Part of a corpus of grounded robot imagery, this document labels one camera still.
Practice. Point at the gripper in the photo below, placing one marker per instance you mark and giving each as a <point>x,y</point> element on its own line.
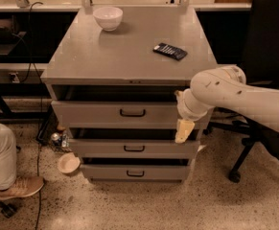
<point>182,107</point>

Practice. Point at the metal can on floor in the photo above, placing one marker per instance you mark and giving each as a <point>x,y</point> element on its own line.
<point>56,139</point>

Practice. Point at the black calculator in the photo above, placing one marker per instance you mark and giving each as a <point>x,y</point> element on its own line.
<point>170,51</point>

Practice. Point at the beige bowl on floor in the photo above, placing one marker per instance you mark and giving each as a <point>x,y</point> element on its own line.
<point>68,163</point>

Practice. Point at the grey top drawer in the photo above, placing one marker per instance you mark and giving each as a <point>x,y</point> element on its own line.
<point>131,115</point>

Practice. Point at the person leg beige trousers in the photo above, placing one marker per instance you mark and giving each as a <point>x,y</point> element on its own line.
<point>7,157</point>

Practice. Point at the black office chair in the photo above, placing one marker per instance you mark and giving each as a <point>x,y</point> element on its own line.
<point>249,39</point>

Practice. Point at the grey drawer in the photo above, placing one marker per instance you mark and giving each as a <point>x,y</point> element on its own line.
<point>131,115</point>
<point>135,172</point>
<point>109,148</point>

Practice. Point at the grey bottom drawer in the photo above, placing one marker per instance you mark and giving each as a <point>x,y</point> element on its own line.
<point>135,172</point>

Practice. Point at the white bowl on cabinet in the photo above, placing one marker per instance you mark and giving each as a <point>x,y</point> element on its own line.
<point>108,18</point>

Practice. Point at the tan sneaker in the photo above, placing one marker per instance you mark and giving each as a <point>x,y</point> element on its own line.
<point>23,187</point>

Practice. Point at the grey middle drawer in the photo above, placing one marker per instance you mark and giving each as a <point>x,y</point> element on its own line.
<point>109,148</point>

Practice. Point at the grey metal drawer cabinet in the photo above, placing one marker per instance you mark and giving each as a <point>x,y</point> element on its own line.
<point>92,65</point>

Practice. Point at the black chair caster base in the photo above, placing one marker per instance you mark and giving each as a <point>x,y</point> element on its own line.
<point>7,210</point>

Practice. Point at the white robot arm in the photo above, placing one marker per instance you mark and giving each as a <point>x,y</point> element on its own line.
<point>225,87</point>

